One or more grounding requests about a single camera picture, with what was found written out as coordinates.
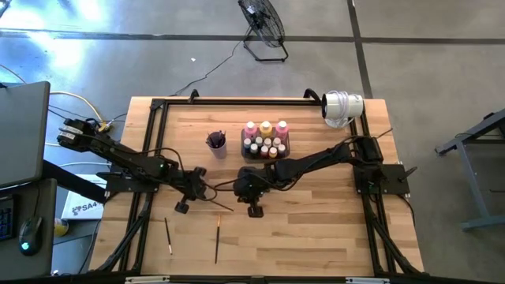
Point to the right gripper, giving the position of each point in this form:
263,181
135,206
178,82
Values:
248,185

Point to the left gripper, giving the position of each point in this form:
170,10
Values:
194,185

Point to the small dark green paint bottle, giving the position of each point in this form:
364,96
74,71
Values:
254,148

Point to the small red paint bottle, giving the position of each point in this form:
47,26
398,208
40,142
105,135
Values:
264,151

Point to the small yellow paint bottle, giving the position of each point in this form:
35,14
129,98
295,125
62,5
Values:
272,152

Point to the small light blue paint bottle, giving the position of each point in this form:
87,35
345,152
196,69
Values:
247,143

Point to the small teal paint bottle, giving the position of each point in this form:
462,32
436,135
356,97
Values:
258,140

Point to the small white paint bottle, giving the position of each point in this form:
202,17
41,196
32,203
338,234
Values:
267,142
277,141

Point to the thin silver ferrule paint brush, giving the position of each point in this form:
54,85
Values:
217,145

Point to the orange bristle paint brush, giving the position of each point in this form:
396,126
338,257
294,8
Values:
217,240

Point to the large pink paint bottle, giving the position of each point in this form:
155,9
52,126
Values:
281,129
249,129

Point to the large yellow paint bottle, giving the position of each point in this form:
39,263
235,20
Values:
265,129

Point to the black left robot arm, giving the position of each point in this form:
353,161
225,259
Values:
126,158

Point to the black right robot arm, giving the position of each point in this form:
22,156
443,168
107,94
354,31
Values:
307,161

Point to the grey translucent plastic bin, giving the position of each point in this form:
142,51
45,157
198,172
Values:
244,158

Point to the lilac plastic cup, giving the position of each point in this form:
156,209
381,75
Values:
218,153

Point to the white light strip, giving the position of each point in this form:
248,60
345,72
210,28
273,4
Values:
146,280
367,281

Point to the yellow power plug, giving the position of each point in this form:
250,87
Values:
104,126

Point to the white cardboard box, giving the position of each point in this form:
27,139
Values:
81,207

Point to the black diagonal desk beam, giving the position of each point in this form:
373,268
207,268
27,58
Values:
75,181

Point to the yellow round object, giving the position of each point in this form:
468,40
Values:
61,227

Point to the black floor fan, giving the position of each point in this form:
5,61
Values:
262,21

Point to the black computer mouse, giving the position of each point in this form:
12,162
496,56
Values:
31,234

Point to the grey laptop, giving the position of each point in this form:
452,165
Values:
23,134

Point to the black keyboard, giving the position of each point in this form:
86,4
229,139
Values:
6,217

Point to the dark grey desk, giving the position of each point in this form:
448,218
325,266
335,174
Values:
12,262

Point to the grey metal table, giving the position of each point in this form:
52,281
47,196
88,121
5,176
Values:
473,138

